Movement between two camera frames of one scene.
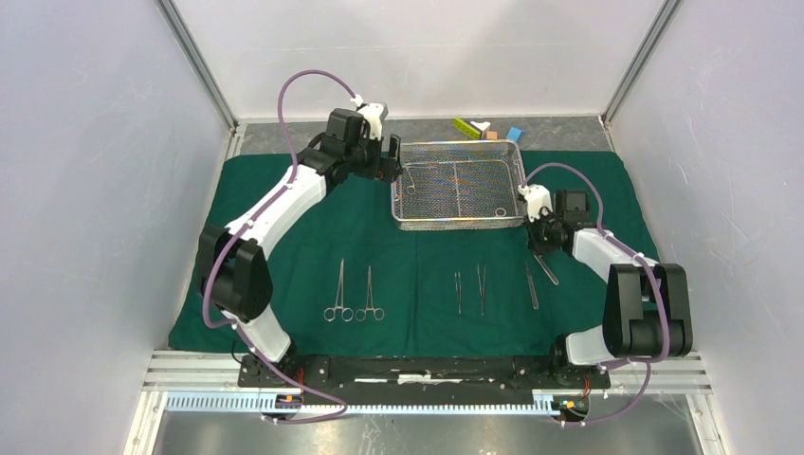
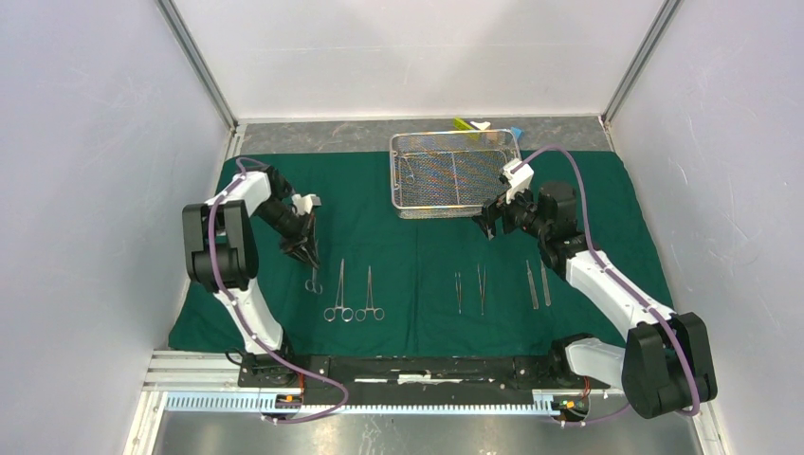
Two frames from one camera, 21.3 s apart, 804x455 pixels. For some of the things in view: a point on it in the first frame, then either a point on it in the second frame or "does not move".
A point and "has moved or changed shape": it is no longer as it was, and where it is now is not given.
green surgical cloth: [348, 281] does not move
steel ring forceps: [378, 313] does not move
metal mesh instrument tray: [459, 186] has moved or changed shape
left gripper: [384, 169] to [305, 251]
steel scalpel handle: [546, 268] to [545, 284]
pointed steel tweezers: [482, 286] does not move
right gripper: [537, 245] to [494, 209]
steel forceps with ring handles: [347, 314] does not move
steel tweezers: [536, 305] does not move
